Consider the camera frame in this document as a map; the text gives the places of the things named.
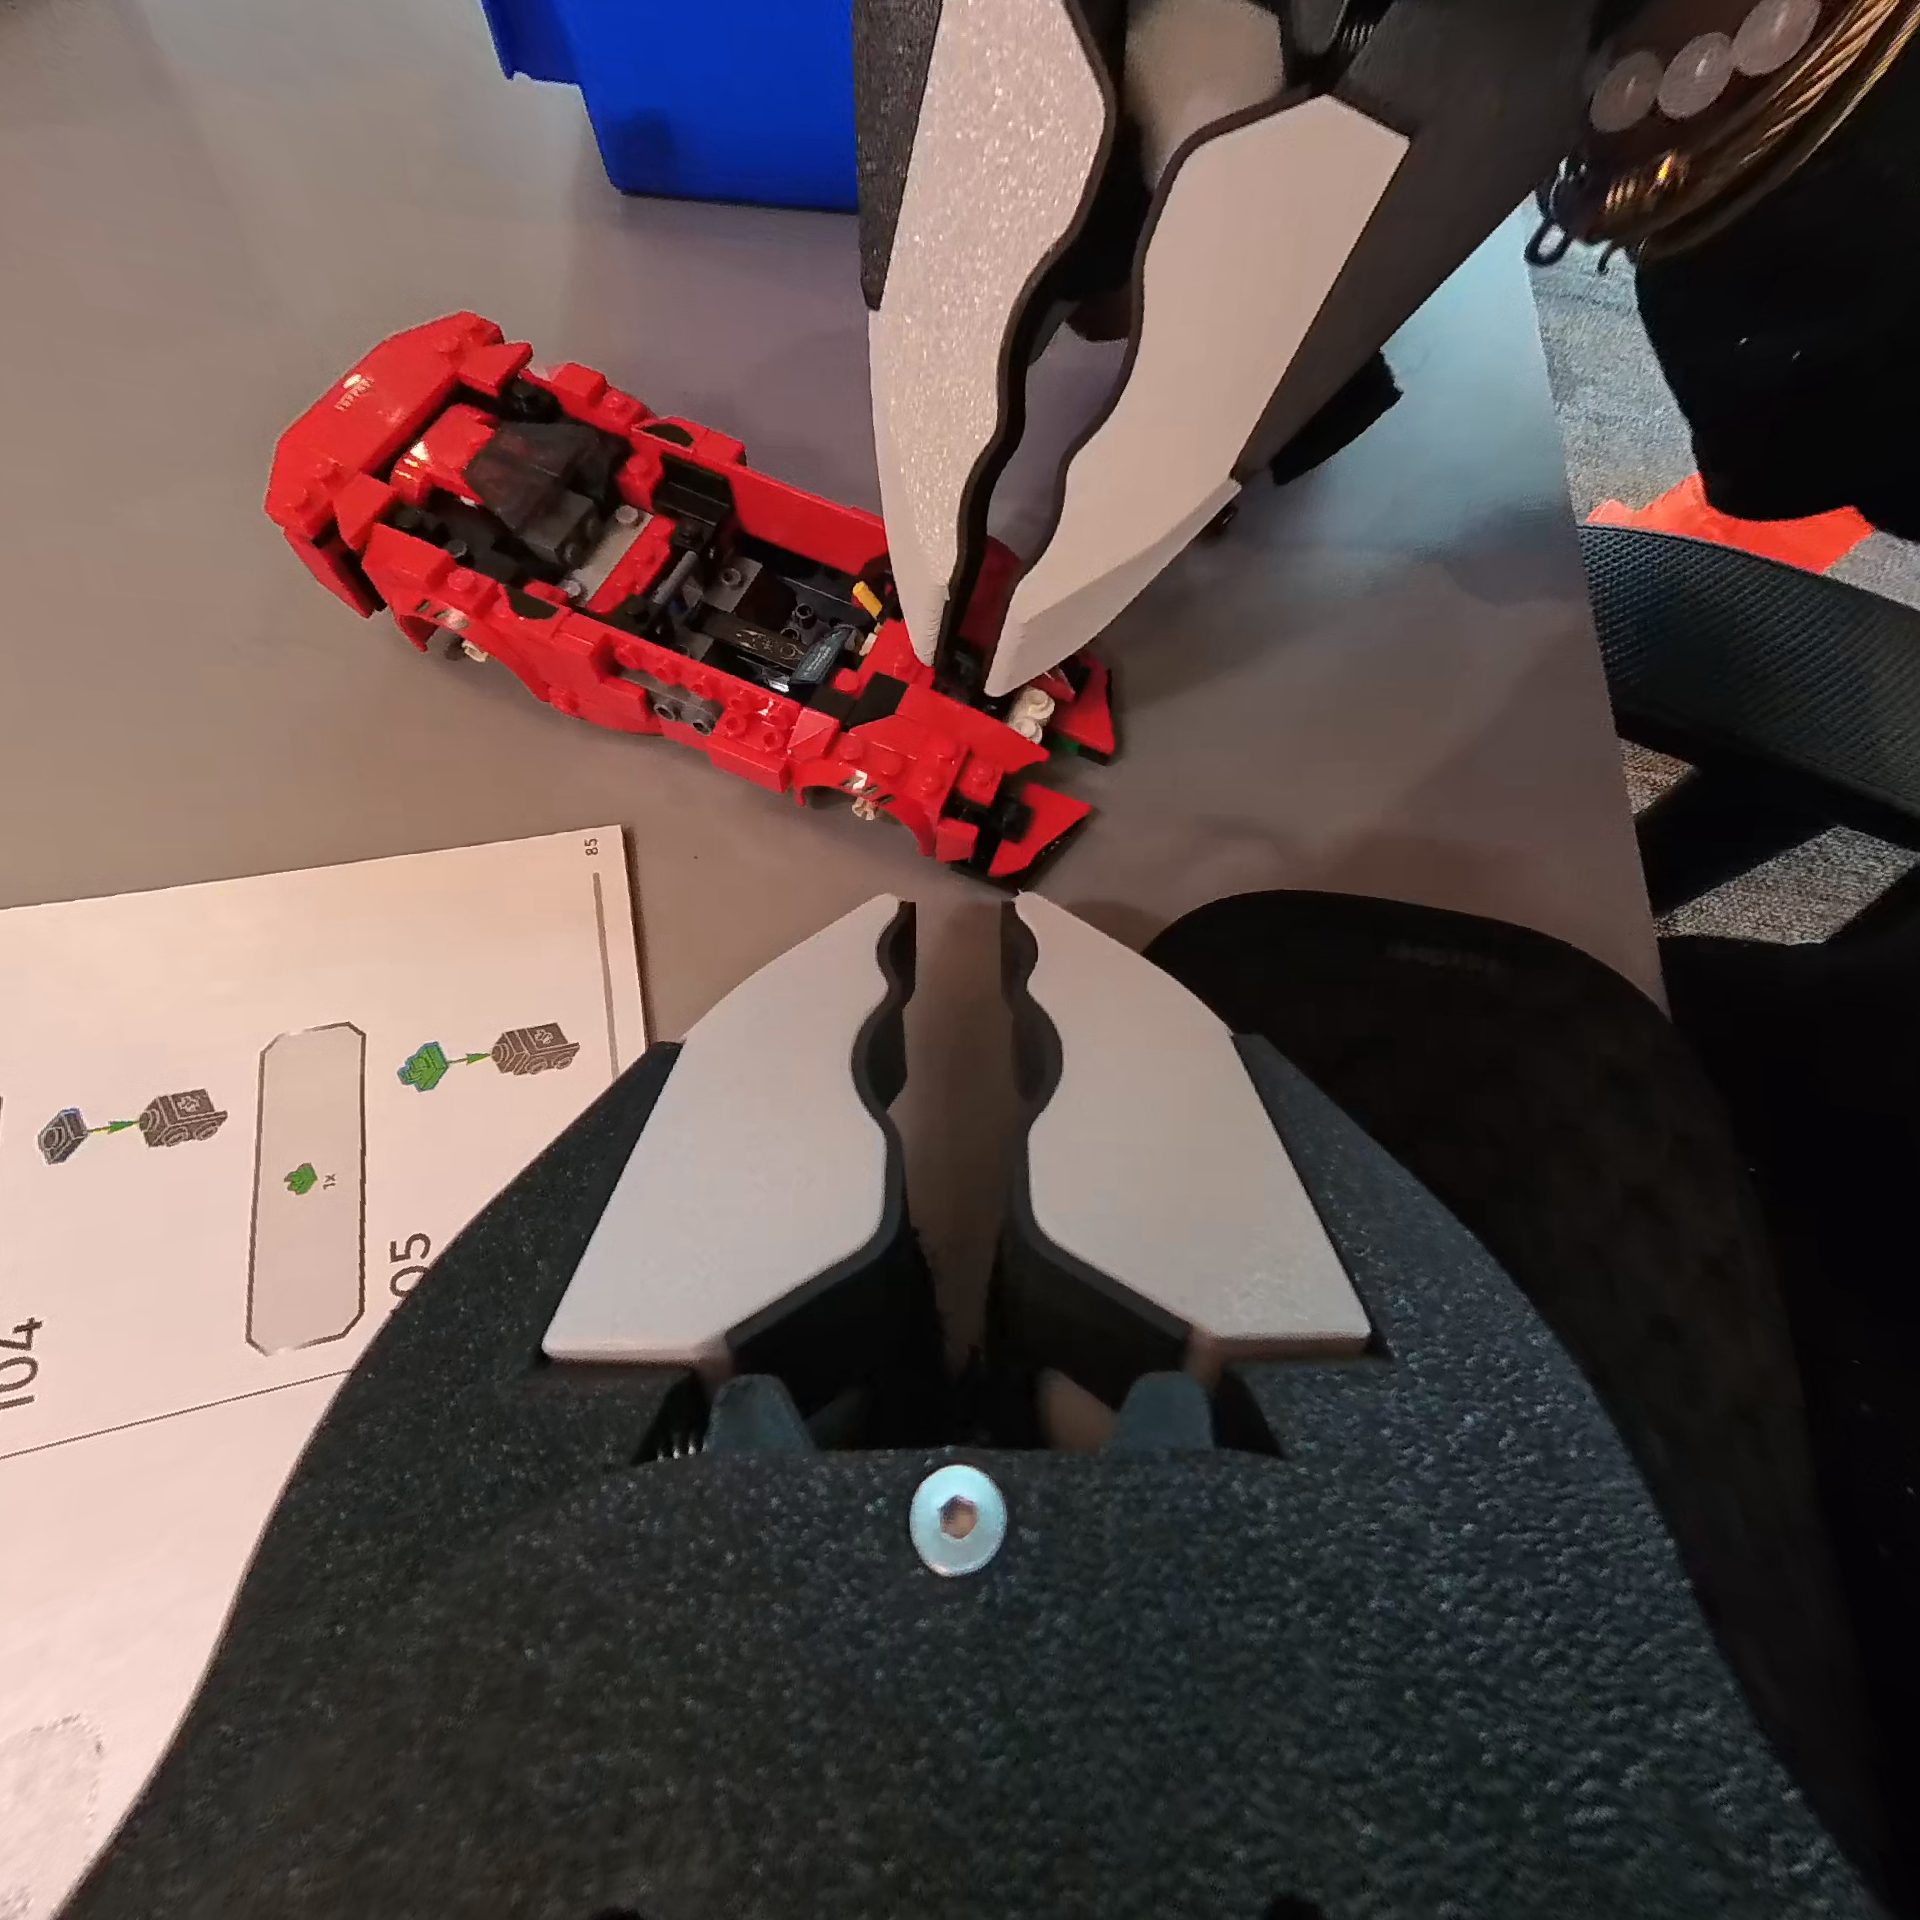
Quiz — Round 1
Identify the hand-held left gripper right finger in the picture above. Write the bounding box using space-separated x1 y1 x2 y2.
990 891 1376 1404

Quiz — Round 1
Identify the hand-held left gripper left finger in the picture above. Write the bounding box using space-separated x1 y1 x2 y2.
538 891 951 1404

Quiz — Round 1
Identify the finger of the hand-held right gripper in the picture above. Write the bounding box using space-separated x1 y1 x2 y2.
978 85 1417 702
866 0 1127 672

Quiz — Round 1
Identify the blue plastic bin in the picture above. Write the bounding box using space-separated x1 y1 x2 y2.
480 0 863 212

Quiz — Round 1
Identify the lego instruction booklet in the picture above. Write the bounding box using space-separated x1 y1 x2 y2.
0 825 651 1920

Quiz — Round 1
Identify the red lego car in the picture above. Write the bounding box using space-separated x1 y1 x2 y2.
267 312 1120 881

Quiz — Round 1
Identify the person's right forearm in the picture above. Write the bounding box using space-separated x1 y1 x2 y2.
1632 89 1920 545

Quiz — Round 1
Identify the black dimpled pad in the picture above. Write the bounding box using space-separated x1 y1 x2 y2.
1147 890 1891 1848

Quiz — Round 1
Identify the orange flat panel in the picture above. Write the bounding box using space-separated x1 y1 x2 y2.
1584 468 1875 579

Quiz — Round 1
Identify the black mesh office chair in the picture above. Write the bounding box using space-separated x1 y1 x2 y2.
1576 517 1920 933

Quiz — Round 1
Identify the person's black clothing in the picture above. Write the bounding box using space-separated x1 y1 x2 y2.
1656 931 1920 1920

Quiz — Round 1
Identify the gold bangle bracelet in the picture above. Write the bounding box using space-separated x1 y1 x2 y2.
1528 0 1920 270

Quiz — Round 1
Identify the white bead bracelet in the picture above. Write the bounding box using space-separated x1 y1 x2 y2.
1586 0 1823 140

